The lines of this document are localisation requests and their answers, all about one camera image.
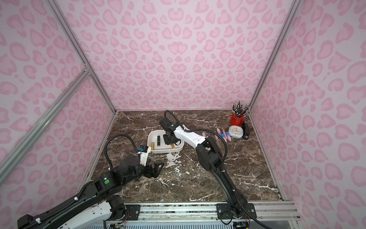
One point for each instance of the black object behind clock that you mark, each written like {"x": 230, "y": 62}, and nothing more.
{"x": 246, "y": 130}

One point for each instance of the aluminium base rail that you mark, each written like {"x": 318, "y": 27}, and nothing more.
{"x": 207, "y": 215}

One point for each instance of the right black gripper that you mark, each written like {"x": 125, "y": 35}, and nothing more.
{"x": 168, "y": 137}

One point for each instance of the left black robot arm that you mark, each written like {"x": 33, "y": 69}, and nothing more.
{"x": 99, "y": 190}

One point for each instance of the bundle of pens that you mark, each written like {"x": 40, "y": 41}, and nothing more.
{"x": 240, "y": 109}

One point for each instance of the white plastic storage box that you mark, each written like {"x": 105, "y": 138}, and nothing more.
{"x": 163, "y": 149}

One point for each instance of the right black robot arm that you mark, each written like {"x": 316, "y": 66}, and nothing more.
{"x": 211, "y": 150}

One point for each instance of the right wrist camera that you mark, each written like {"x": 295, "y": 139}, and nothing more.
{"x": 167, "y": 125}

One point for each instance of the black lipstick gold band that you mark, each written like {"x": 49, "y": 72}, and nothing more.
{"x": 158, "y": 141}

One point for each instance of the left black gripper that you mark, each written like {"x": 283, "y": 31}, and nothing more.
{"x": 150, "y": 169}

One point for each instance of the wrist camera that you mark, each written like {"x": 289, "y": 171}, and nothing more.
{"x": 143, "y": 153}
{"x": 167, "y": 125}

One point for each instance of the red pen holder cup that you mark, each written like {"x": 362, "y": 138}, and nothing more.
{"x": 236, "y": 121}

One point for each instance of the white round alarm clock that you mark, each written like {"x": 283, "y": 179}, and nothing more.
{"x": 236, "y": 132}

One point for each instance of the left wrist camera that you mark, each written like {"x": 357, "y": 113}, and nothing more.
{"x": 143, "y": 153}

